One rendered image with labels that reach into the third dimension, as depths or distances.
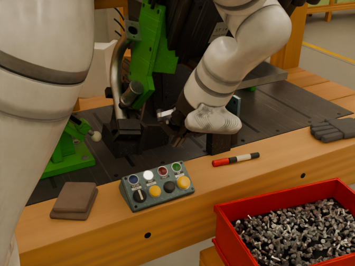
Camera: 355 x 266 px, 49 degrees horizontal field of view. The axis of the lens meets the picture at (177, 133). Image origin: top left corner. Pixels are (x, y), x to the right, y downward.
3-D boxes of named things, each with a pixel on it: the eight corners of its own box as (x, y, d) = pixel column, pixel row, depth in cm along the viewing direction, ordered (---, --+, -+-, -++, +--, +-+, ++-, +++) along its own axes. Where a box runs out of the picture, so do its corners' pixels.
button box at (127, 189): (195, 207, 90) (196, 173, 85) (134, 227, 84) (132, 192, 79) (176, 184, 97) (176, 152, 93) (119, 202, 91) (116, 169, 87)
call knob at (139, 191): (147, 200, 83) (148, 198, 82) (136, 203, 82) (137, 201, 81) (143, 189, 84) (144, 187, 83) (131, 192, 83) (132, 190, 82)
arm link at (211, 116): (185, 132, 59) (200, 109, 54) (176, 74, 65) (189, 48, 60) (238, 135, 62) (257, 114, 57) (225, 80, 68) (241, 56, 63)
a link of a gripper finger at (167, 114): (177, 101, 67) (183, 107, 69) (154, 110, 69) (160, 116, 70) (179, 113, 66) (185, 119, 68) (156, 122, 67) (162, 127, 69)
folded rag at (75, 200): (86, 221, 80) (85, 210, 79) (48, 219, 81) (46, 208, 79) (99, 192, 89) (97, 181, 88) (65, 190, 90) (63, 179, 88)
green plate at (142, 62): (172, 94, 101) (192, 11, 93) (143, 92, 97) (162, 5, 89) (154, 79, 110) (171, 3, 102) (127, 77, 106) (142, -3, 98)
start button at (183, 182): (190, 187, 88) (192, 184, 87) (179, 190, 86) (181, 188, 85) (186, 175, 89) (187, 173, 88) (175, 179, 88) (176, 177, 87)
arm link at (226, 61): (251, 98, 60) (225, 55, 63) (311, 26, 48) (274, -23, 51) (215, 107, 57) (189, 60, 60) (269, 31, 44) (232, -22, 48)
